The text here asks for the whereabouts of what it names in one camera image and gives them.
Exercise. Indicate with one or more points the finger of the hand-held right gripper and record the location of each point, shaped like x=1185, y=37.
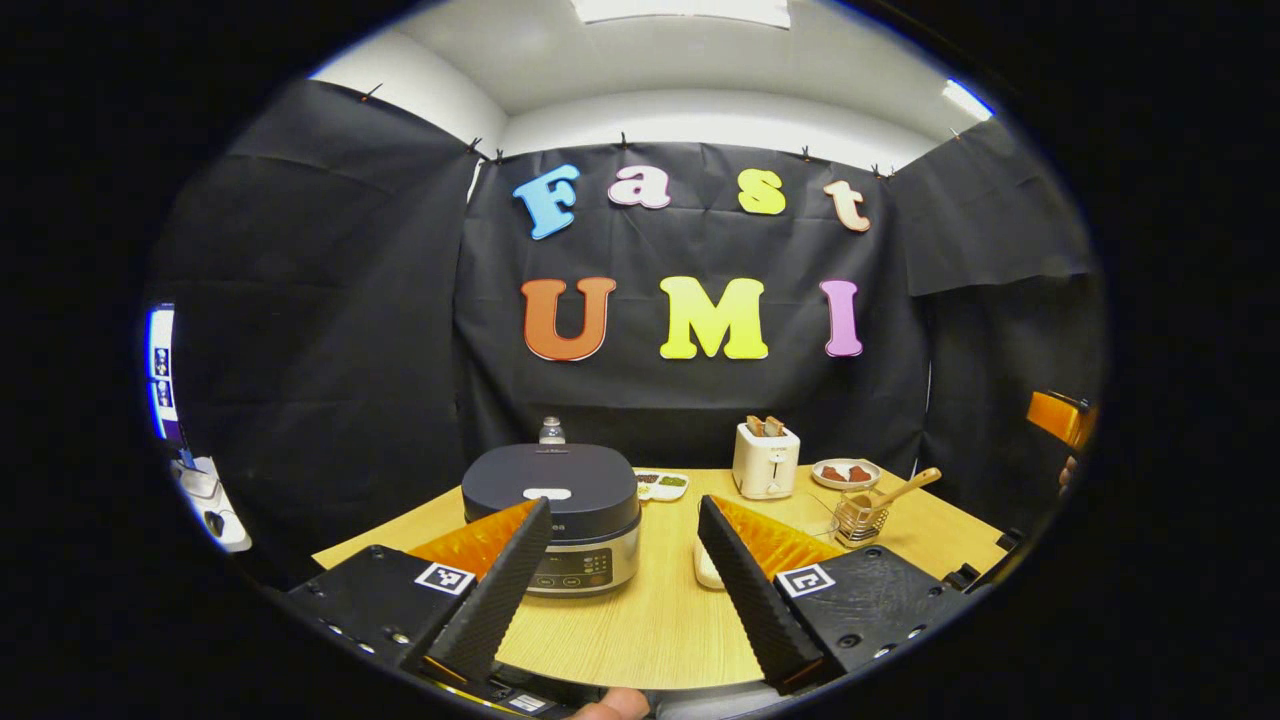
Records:
x=1055, y=415

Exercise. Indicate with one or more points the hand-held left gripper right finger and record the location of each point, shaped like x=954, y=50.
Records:
x=750, y=600

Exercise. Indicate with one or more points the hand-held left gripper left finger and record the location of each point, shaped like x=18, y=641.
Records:
x=500, y=600

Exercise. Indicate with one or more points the white rice heap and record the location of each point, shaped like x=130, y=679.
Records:
x=705, y=570

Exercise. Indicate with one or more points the clear plastic rice container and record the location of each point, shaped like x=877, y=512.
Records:
x=815, y=510

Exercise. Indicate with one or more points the dark grey rice cooker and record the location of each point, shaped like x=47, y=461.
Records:
x=580, y=480

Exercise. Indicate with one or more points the wooden spoon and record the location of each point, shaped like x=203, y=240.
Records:
x=905, y=488

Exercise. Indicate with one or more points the black box white label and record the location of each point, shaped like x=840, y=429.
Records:
x=525, y=701

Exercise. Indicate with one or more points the white toaster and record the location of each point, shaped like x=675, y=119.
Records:
x=765, y=465

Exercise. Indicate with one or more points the white divided sauce dish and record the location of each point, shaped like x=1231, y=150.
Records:
x=665, y=487

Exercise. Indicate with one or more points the small white plate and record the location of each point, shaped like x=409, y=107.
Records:
x=845, y=486

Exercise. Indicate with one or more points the small clear bottle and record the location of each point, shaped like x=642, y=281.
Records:
x=551, y=433

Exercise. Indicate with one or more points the small black device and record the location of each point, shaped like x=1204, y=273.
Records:
x=965, y=577

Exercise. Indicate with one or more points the white side desk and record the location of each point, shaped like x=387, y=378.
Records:
x=235, y=535

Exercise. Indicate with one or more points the black computer mouse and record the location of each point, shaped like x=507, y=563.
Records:
x=215, y=523

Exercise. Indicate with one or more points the white flat device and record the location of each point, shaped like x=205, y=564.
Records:
x=197, y=481

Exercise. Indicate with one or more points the ceiling light panel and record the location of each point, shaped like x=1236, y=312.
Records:
x=968, y=98
x=680, y=10

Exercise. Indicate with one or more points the computer monitor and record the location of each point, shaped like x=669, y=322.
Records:
x=162, y=370

